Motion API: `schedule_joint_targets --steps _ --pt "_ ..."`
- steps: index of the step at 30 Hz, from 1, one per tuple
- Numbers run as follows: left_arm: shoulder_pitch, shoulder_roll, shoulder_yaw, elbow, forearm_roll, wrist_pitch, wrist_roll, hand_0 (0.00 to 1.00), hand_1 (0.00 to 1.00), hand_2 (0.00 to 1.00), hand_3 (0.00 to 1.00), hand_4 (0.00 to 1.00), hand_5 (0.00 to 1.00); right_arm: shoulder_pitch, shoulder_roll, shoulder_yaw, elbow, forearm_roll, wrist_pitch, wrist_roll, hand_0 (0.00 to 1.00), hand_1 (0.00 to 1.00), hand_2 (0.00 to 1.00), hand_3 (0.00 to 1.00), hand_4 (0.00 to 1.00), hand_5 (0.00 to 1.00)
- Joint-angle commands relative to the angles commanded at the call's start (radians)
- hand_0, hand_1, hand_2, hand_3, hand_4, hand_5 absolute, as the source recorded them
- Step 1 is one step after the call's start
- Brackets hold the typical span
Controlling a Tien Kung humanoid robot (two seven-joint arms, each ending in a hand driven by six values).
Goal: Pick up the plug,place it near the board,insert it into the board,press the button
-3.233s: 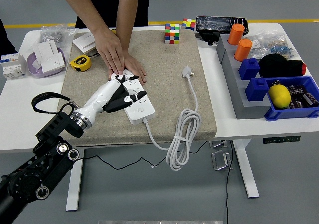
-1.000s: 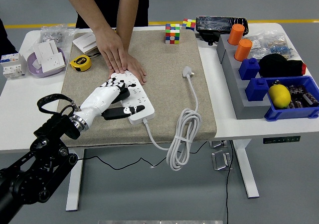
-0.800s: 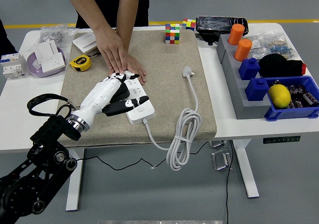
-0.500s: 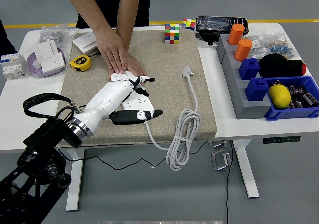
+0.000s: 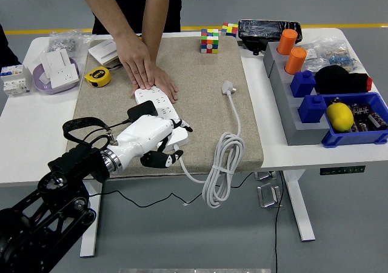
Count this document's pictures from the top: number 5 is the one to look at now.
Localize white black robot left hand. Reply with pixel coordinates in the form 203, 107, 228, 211
112, 114, 193, 170

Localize clear bag of screws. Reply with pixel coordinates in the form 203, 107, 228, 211
48, 30, 93, 58

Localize white circuit breaker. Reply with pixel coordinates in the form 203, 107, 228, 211
0, 64, 33, 96

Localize black wrapped box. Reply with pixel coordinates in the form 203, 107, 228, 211
238, 19, 303, 55

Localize clear bag of parts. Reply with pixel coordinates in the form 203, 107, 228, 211
298, 38, 363, 73

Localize black capacitors pile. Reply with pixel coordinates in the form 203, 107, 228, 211
348, 103, 388, 133

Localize white power strip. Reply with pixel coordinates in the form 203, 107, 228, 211
134, 86, 189, 148

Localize orange cylinder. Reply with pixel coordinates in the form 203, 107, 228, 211
284, 47, 308, 76
276, 29, 298, 56

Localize silver metal bracket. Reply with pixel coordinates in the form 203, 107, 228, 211
256, 182, 284, 209
254, 171, 278, 182

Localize white switch panel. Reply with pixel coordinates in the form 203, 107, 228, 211
40, 48, 72, 73

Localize yellow lemon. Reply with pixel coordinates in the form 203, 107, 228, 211
326, 102, 355, 133

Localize person's right hand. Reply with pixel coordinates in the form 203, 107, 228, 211
115, 35, 154, 91

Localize person's left hand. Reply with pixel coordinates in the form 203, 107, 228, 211
130, 66, 179, 103

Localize blue plastic bin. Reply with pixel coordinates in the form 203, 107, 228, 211
321, 92, 388, 149

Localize white table leg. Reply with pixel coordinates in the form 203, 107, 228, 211
280, 169, 316, 243
79, 180, 104, 258

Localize black table control panel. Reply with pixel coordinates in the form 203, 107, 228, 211
319, 165, 366, 176

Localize white socket panel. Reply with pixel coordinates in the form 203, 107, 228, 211
50, 63, 80, 89

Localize grey-brown mat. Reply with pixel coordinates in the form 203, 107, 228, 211
65, 36, 264, 177

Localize black cloth bundle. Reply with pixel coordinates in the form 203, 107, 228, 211
314, 65, 373, 95

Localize white wall switch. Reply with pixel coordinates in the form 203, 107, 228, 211
88, 39, 119, 66

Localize black floor cable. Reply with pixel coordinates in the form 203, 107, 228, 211
273, 171, 285, 273

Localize small Rubik's cube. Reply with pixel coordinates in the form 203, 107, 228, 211
220, 22, 239, 39

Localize white power strip cord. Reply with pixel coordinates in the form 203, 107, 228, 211
174, 80, 246, 209

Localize purple bowl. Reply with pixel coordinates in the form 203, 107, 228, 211
32, 57, 81, 95

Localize grey stepped block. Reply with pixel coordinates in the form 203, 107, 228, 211
263, 41, 331, 146

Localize blue plastic block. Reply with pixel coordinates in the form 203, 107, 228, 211
297, 94, 328, 124
290, 70, 317, 98

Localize black plug with cord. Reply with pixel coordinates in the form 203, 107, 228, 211
81, 100, 203, 209

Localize large Rubik's cube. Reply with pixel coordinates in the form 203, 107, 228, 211
200, 28, 219, 55

